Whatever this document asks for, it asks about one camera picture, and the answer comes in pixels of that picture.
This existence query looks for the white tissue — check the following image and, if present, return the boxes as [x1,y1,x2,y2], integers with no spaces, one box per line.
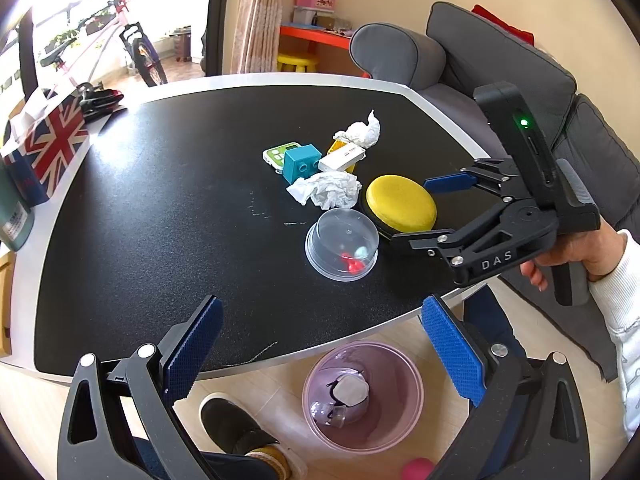
[286,170,362,211]
[333,109,382,150]

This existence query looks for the pink foam cylinder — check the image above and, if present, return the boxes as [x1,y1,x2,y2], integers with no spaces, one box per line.
[402,457,433,480]

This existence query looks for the yellow plastic stool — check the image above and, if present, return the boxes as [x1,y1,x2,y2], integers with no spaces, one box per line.
[276,52,320,77]

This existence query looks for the white paper scrap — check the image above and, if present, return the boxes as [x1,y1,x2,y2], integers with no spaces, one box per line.
[327,377,370,408]

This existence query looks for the small white box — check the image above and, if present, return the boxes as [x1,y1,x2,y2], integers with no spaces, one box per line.
[317,142,366,173]

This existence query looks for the grey storage box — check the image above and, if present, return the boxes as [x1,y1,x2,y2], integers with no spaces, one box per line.
[291,6,335,26]

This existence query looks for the pink waste bin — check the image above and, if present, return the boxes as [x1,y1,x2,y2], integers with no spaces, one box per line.
[301,341,425,456]

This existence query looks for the person's right leg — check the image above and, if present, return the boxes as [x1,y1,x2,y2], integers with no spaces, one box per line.
[462,285,527,361]

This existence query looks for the person's left black shoe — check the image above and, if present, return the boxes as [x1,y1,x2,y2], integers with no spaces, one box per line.
[199,392,293,480]

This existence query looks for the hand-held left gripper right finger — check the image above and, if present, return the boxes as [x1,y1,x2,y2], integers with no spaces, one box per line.
[421,294,588,480]

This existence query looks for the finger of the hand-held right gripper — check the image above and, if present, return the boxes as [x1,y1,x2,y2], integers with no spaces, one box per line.
[391,199,533,267]
[424,156,523,206]

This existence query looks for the clear plastic bowl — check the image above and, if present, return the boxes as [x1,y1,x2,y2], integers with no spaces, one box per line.
[305,208,378,280]

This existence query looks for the green balcony plants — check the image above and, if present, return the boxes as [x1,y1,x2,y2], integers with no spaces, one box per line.
[45,27,83,53]

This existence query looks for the green kitchen timer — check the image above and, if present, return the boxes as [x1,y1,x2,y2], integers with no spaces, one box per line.
[262,144,301,175]

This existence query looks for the orange kids table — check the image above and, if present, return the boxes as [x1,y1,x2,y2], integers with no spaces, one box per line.
[279,24,353,76]

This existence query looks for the round yellow sponge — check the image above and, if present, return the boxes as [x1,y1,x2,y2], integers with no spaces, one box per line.
[361,175,438,238]

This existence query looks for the person's right hand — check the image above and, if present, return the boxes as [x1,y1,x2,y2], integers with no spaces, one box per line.
[519,220,628,293]

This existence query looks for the pink patterned curtain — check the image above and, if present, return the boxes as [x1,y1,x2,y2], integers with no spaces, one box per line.
[235,0,283,76]

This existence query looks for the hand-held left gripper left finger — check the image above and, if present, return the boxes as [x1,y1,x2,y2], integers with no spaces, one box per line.
[57,295,224,480]

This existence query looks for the grey sofa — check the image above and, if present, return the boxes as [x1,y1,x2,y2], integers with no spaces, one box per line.
[349,1,640,383]

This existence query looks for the red cushion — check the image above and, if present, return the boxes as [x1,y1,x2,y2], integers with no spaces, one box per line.
[471,4,535,46]

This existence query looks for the flag print tissue box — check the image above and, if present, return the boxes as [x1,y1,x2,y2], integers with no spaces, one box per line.
[2,87,91,206]

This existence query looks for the pink and white bicycle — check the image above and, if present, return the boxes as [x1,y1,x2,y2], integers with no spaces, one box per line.
[40,0,168,93]

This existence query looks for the person's right forearm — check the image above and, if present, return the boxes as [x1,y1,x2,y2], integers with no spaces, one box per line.
[587,230,640,443]

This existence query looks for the black window frame post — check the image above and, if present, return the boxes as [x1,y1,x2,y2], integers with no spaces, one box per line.
[202,0,236,76]
[17,6,41,92]

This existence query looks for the teal toy block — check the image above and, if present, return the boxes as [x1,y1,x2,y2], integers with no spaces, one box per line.
[282,144,322,183]

